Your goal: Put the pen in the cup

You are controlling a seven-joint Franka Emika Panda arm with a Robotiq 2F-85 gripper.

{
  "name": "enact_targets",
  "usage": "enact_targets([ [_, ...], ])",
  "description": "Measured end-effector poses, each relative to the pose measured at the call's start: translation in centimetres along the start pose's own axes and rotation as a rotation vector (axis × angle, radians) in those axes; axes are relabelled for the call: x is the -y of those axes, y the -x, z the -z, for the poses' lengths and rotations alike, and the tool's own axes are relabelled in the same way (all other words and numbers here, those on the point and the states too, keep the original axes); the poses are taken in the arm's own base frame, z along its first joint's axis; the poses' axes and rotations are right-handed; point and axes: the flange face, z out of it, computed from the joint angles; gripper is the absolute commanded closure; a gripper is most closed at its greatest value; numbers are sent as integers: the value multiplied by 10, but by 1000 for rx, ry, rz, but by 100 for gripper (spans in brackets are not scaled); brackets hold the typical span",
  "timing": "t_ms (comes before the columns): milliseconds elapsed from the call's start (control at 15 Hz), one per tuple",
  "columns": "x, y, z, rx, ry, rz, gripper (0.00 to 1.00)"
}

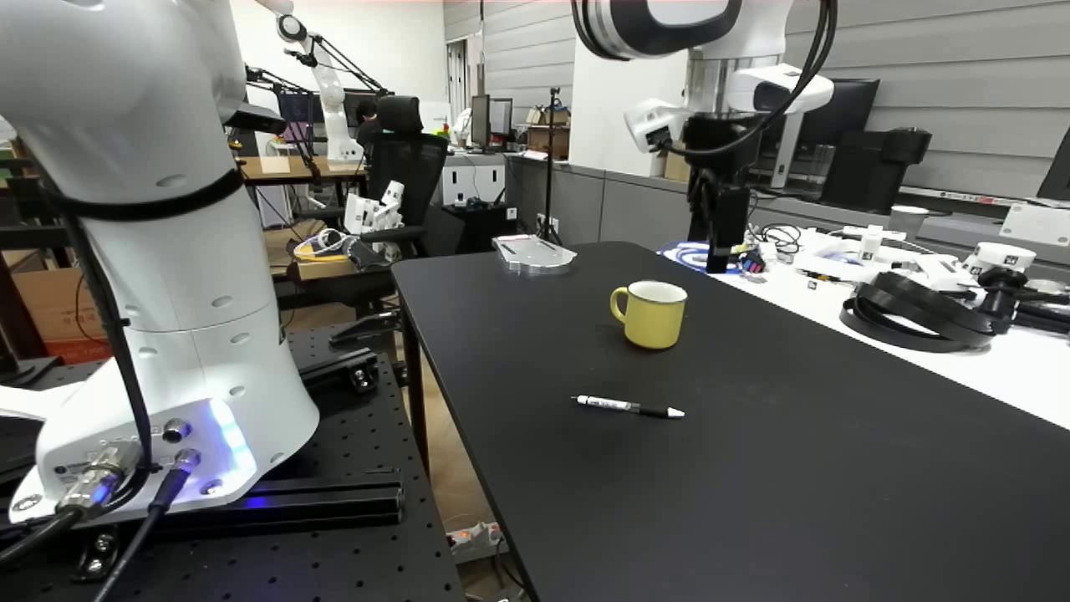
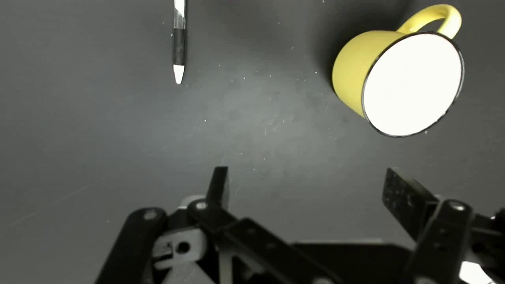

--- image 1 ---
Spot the black computer monitor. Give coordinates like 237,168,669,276
767,74,882,195

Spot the grey low cabinet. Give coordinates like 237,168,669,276
500,155,716,251

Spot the brown cardboard box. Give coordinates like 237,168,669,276
6,265,118,363

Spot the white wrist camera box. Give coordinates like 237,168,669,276
623,98,694,158

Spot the white papers pile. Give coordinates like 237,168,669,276
778,224,977,288

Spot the black perforated breadboard base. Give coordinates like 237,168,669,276
0,333,469,602

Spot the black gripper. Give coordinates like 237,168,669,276
679,111,762,277

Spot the black and silver pen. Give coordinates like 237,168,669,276
573,392,689,424

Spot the black cable along base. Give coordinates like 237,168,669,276
48,200,157,478

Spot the wooden desk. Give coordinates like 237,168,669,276
235,155,371,189

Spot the yellow ceramic cup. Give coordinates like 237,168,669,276
606,277,692,356

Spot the black office chair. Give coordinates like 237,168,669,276
327,132,504,348

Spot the black box device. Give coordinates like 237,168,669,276
827,125,935,217

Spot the black aluminium rail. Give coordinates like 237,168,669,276
227,478,406,533

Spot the silver connector base cable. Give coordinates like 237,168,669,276
0,457,152,562

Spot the open cardboard carton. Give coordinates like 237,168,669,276
660,146,694,191

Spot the black base power cable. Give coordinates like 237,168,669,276
89,463,196,602

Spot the black table leg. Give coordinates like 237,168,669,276
397,300,434,475

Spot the blue packet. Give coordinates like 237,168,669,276
662,237,772,277

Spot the black tripod pole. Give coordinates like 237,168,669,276
538,84,568,246

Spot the white power adapter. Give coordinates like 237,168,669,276
966,237,1040,280

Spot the coiled black cable bundle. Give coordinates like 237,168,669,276
838,265,1030,356

